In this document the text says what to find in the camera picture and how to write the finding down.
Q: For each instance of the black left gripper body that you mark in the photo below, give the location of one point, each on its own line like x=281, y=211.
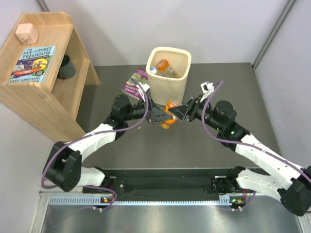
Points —
x=149, y=112

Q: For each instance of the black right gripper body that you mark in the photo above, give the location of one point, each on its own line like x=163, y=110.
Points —
x=196, y=108

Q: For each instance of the small orange bottle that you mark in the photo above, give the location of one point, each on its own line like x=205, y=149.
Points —
x=168, y=123

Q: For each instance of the cream plastic bin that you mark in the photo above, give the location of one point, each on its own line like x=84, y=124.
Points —
x=164, y=89

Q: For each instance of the orange bottle white cap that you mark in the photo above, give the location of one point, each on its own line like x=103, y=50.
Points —
x=164, y=69

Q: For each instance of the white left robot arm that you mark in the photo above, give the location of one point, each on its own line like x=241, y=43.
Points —
x=64, y=165

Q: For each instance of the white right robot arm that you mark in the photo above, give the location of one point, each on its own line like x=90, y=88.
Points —
x=286, y=182

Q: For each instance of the purple Treehouse book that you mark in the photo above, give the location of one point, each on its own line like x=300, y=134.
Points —
x=130, y=87

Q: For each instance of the dark grey cup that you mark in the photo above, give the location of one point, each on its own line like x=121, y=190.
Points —
x=67, y=69

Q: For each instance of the wooden shelf unit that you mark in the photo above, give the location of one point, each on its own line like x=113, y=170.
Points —
x=51, y=106

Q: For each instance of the blue Treehouse book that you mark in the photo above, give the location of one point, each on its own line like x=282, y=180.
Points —
x=34, y=64

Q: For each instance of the pink cube block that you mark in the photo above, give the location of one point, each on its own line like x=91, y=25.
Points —
x=27, y=33

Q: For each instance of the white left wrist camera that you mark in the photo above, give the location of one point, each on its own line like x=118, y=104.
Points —
x=142, y=89

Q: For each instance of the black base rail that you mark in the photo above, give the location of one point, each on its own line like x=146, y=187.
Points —
x=169, y=184

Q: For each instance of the aluminium corner post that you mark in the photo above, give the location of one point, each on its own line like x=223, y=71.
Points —
x=274, y=31

